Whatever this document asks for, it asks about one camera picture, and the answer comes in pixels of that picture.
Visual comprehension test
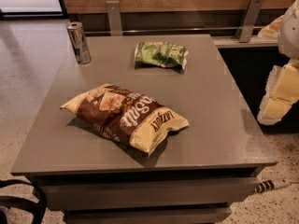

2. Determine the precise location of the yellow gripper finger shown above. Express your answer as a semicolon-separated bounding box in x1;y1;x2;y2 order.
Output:
257;62;299;125
258;15;283;39

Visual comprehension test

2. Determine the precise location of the silver blue redbull can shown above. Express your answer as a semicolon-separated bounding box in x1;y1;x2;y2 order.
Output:
66;21;92;64

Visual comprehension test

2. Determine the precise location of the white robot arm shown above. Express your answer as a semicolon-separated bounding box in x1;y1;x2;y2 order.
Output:
257;0;299;125

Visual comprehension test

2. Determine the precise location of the white power strip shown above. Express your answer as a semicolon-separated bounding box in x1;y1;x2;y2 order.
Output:
253;179;299;193

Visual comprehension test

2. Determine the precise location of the green chip bag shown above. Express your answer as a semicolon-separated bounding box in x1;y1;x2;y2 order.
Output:
135;41;189;70

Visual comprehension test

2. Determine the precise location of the brown yellow chip bag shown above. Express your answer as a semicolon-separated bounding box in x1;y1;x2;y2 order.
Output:
61;84;189;156

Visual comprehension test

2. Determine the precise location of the grey table drawer unit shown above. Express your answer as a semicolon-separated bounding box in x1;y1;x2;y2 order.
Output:
11;35;276;224

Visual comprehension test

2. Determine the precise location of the right metal bracket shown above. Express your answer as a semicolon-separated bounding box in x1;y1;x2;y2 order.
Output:
235;0;264;43

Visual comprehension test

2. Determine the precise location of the metal bracket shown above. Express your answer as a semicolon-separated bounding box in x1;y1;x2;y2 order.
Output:
235;0;264;43
106;0;122;36

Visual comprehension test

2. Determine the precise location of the metal rail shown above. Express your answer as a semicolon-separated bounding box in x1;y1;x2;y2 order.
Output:
85;26;263;36

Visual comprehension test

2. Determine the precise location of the left metal bracket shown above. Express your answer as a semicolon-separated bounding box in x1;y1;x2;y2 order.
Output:
106;0;122;36

